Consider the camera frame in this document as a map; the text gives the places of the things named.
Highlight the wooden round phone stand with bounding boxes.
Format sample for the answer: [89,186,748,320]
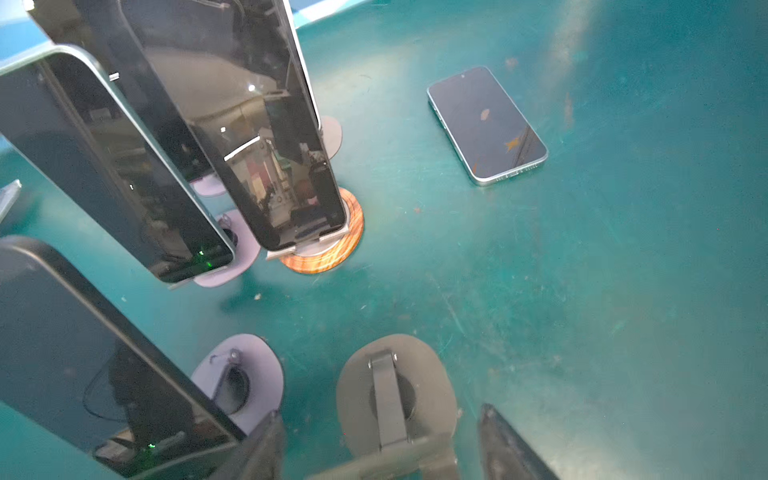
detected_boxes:
[280,188,365,275]

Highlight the grey stand middle left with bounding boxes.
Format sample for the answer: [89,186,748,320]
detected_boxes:
[193,209,261,288]

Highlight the grey stand front left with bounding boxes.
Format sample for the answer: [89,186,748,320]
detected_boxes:
[191,334,285,434]

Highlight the dark grey stand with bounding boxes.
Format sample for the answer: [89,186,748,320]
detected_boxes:
[312,334,460,479]

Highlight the grey stand back left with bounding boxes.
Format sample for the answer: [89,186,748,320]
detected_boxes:
[190,174,227,197]

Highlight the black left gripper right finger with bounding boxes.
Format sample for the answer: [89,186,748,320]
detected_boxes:
[478,403,559,480]

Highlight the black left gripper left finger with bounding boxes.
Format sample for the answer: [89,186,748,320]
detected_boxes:
[208,410,285,480]

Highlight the green phone middle left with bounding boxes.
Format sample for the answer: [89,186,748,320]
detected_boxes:
[1,45,235,285]

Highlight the dark phone middle right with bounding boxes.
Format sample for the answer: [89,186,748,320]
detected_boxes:
[120,1,347,251]

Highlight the pink phone back left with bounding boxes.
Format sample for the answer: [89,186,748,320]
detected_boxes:
[28,0,213,182]

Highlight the grey stand back right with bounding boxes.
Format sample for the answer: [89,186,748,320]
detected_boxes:
[320,115,343,159]

